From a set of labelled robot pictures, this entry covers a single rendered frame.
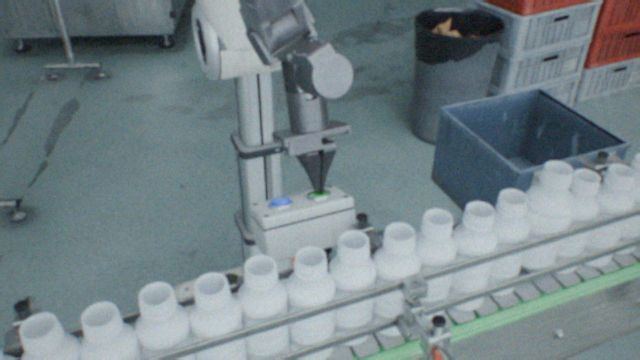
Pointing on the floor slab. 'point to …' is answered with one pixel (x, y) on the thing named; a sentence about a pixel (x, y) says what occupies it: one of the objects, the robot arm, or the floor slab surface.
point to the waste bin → (451, 63)
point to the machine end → (90, 19)
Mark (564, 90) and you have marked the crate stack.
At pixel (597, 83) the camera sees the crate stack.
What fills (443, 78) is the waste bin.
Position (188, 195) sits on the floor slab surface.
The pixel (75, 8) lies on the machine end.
